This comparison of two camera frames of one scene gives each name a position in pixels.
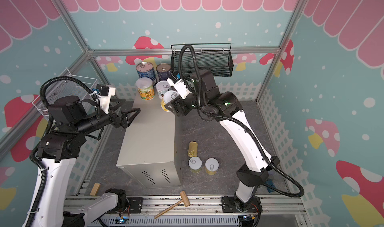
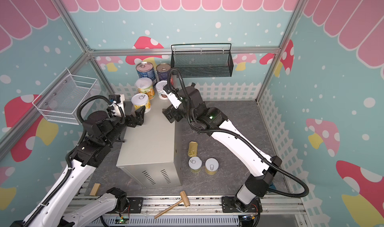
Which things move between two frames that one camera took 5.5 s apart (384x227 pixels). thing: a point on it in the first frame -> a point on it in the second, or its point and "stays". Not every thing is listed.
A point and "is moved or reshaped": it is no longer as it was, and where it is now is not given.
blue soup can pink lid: [145, 69] stays
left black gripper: [124, 122] -> [139, 118]
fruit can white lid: [168, 96] is moved or reshaped
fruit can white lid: [211, 166] stays
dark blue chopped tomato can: [164, 70] stays
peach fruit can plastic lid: [146, 90] stays
